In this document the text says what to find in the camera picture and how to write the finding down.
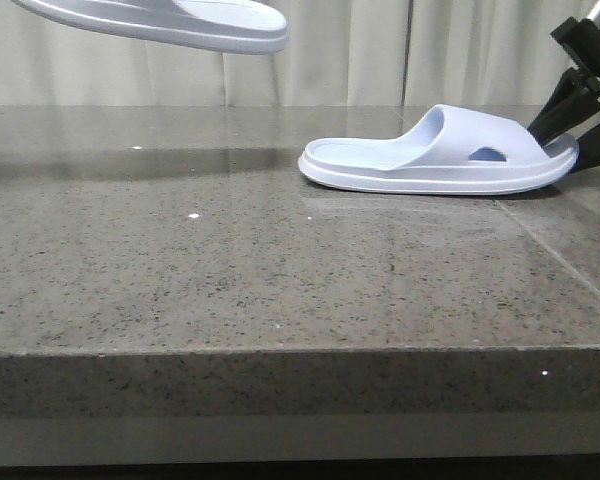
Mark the beige curtain backdrop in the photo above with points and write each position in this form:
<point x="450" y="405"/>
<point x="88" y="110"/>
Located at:
<point x="340" y="53"/>

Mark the light blue slipper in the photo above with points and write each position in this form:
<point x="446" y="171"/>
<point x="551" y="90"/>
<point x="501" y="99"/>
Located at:
<point x="450" y="151"/>
<point x="241" y="27"/>

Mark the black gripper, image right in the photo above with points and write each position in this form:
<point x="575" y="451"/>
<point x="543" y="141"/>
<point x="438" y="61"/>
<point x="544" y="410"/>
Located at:
<point x="576" y="97"/>

